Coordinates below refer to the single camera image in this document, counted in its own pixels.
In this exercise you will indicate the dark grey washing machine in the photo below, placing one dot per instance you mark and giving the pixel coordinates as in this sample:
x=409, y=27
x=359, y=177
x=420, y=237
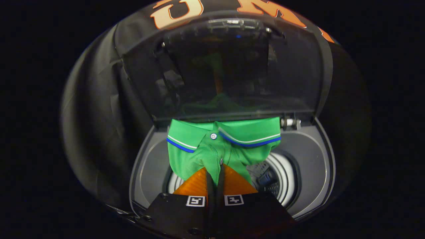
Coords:
x=308, y=159

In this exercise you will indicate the dark transparent washing machine lid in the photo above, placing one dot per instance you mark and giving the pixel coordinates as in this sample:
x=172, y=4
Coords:
x=232, y=73

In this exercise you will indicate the black backdrop cloth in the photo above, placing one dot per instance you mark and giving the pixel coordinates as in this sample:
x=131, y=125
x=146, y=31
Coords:
x=93, y=116

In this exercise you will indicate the green polo shirt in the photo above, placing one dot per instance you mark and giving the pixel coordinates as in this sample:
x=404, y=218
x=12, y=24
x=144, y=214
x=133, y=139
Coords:
x=199, y=156

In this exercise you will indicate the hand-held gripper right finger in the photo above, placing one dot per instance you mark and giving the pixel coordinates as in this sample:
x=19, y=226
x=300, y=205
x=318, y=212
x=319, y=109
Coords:
x=221, y=191

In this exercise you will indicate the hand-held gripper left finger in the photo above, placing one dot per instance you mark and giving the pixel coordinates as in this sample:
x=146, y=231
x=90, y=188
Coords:
x=210, y=191

